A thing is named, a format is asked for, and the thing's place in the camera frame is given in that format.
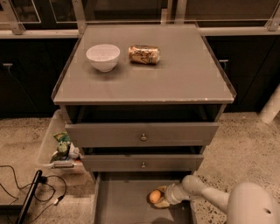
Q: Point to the crushed gold soda can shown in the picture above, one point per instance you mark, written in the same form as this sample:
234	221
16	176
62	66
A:
144	54

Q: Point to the top grey drawer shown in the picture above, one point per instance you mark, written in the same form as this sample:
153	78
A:
149	134

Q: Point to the orange fruit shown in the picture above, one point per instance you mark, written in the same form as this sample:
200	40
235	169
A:
155	196

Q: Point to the bottom grey open drawer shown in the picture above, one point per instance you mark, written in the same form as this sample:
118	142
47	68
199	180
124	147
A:
123	198

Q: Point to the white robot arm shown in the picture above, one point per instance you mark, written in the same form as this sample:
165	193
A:
248	203

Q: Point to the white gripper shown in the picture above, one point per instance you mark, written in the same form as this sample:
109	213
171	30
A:
170	194

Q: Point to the green snack bag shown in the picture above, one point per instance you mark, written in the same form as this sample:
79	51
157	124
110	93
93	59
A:
63	147

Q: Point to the metal counter railing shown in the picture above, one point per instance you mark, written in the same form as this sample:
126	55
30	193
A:
53	19

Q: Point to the middle grey drawer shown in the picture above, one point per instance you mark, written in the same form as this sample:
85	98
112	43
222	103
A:
142	163

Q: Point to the clear plastic storage bin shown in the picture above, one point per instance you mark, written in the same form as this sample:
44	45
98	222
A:
68	165

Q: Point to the black flat bar device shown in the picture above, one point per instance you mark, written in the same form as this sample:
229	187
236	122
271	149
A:
29	197

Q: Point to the white ceramic bowl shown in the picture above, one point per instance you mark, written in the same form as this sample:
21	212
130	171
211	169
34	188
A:
103	57

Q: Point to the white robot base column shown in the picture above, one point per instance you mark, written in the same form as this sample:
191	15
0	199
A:
272	107

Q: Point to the grey drawer cabinet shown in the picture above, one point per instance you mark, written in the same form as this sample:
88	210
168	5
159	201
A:
187	85

